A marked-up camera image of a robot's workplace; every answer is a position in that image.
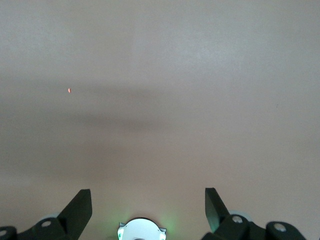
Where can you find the brown table cloth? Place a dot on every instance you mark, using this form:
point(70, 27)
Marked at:
point(175, 62)

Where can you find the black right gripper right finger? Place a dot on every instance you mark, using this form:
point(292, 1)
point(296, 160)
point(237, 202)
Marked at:
point(220, 220)

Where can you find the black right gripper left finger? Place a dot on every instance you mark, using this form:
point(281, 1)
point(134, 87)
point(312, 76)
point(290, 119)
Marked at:
point(72, 215)

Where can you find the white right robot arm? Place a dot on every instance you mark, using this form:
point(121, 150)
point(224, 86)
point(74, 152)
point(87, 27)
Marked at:
point(141, 230)

